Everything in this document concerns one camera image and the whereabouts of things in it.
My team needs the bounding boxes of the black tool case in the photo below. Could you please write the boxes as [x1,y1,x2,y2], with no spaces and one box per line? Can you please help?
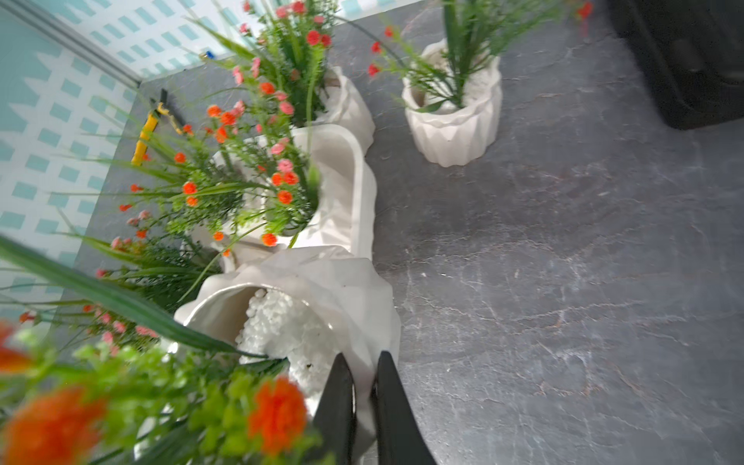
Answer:
[608,0,743,130]

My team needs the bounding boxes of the yellow handled pliers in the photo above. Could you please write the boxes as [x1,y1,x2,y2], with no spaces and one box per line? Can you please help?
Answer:
[131,88,185,167]

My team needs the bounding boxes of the white storage tray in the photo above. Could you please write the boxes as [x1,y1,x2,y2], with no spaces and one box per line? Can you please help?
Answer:
[222,124,377,270]

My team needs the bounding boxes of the pink flower pot twine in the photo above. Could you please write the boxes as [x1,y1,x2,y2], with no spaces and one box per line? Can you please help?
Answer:
[19,231,221,352]

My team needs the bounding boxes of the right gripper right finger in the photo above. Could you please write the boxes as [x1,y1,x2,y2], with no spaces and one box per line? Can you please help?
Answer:
[371,351,436,465]

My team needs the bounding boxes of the orange flower pot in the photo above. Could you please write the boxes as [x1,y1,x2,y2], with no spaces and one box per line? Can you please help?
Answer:
[1,238,401,464]
[57,86,327,257]

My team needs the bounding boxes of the red flower pot back right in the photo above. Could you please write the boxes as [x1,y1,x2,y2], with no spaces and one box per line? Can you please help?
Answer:
[368,1,594,168]

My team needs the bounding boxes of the pink flower pot back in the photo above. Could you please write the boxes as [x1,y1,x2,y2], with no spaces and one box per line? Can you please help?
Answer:
[196,1,375,152]

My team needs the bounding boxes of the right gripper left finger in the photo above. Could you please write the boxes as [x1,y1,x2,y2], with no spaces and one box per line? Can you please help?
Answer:
[305,353,357,464]

